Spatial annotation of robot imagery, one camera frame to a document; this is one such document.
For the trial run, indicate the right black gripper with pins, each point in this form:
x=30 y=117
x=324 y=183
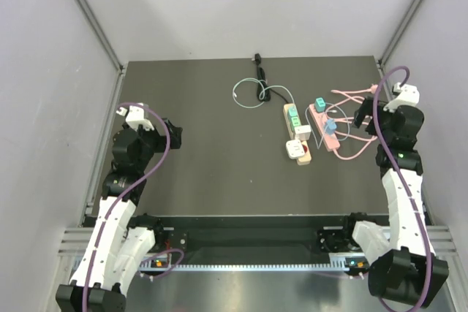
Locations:
x=366 y=109

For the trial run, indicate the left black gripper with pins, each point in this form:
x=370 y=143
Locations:
x=175 y=134

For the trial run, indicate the white cube charger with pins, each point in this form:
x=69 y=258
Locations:
x=302 y=132

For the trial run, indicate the beige wooden power strip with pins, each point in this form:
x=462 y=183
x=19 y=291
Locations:
x=308 y=157

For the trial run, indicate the white square plug adapter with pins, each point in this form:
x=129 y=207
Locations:
x=295 y=149

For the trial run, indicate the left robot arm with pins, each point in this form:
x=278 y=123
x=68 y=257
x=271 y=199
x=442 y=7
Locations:
x=120 y=239

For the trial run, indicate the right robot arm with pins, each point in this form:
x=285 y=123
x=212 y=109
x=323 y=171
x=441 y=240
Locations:
x=402 y=265

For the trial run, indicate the blue plug on pink strip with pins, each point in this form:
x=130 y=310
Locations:
x=330 y=127

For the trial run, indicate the green plug on beige strip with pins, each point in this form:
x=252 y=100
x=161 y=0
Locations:
x=295 y=121

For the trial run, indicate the teal plug on beige strip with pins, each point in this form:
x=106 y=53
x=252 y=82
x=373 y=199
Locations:
x=292 y=111

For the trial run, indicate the teal charger on pink strip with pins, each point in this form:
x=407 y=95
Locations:
x=319 y=105

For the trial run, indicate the pink power strip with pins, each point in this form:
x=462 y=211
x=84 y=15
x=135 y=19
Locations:
x=329 y=142

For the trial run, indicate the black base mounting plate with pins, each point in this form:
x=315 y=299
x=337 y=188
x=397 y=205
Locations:
x=248 y=240

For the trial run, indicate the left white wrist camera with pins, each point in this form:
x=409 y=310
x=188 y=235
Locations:
x=136 y=117

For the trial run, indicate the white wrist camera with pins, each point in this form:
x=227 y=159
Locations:
x=136 y=117
x=404 y=94

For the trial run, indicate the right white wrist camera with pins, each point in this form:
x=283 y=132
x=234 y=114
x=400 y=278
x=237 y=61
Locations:
x=404 y=94

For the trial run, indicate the slotted grey cable duct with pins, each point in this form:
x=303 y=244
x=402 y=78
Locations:
x=334 y=262

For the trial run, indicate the aluminium frame rail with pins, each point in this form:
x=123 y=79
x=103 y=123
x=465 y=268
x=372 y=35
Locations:
x=99 y=33

